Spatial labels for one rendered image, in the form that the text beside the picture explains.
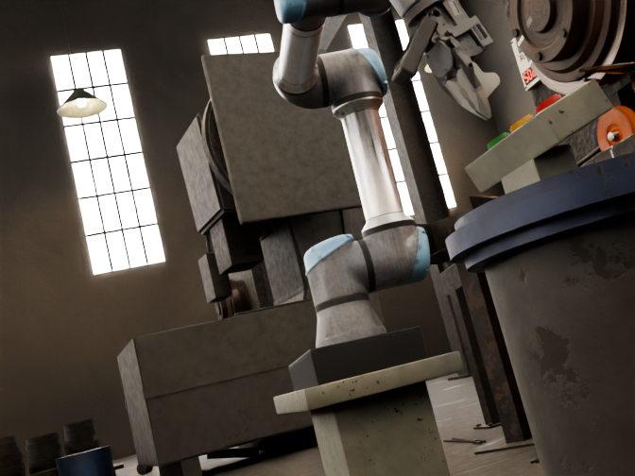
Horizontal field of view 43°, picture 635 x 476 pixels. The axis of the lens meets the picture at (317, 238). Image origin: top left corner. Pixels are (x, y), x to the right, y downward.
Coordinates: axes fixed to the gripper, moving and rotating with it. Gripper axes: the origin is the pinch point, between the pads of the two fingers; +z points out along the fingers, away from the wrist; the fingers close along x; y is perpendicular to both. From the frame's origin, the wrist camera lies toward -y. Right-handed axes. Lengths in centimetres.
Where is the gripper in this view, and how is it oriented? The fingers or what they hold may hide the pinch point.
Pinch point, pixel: (481, 113)
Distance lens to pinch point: 132.3
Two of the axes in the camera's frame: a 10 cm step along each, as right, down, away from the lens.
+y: 8.0, -4.9, 3.5
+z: 5.4, 8.4, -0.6
